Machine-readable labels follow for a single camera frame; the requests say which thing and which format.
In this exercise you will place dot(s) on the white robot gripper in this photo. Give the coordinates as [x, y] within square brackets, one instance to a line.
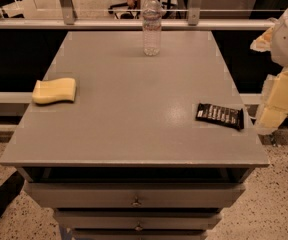
[273, 105]

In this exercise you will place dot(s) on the black rxbar chocolate wrapper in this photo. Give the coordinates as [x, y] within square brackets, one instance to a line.
[219, 115]

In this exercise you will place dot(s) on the clear plastic water bottle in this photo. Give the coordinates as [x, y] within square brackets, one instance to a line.
[152, 27]

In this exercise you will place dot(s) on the middle grey drawer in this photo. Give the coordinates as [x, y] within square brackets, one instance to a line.
[137, 219]

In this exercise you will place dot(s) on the metal railing with glass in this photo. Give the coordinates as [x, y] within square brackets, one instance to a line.
[116, 14]

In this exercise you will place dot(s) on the black office chair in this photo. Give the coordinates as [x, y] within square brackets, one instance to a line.
[130, 4]

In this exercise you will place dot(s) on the grey drawer cabinet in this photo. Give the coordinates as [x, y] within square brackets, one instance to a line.
[134, 118]

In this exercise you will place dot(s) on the yellow sponge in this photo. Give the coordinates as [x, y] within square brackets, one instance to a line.
[51, 91]

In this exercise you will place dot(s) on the bottom grey drawer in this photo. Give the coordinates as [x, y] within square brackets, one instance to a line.
[139, 235]

